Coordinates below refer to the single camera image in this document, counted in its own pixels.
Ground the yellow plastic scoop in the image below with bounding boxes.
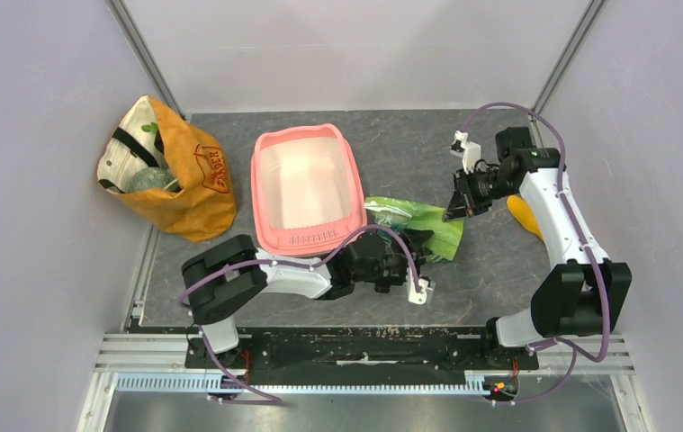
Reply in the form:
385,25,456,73
507,194,544,241

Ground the pink plastic litter box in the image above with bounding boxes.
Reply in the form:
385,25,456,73
250,123,367,257

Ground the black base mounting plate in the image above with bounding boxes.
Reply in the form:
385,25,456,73
217,326,539,386

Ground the orange paper tote bag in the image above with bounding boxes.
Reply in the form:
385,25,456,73
96,94,238,242

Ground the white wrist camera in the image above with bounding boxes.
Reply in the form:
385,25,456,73
407,276,436,305
450,130,481,174

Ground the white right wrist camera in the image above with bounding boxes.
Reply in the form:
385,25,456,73
450,130,481,174

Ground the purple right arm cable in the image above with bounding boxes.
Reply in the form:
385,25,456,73
460,102,612,408

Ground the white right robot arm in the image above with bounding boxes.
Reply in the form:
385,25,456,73
443,127,632,368

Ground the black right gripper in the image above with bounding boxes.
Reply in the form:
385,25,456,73
442,166,517,222

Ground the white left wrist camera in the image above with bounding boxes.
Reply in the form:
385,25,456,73
407,276,436,305

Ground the white slotted cable duct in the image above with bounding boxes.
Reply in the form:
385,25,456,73
115,372,521,396

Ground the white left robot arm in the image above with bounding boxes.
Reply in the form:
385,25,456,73
180,225,433,368

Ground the green cat litter bag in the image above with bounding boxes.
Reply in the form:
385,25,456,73
364,196,464,263

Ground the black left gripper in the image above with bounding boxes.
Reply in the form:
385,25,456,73
353,228,434,285

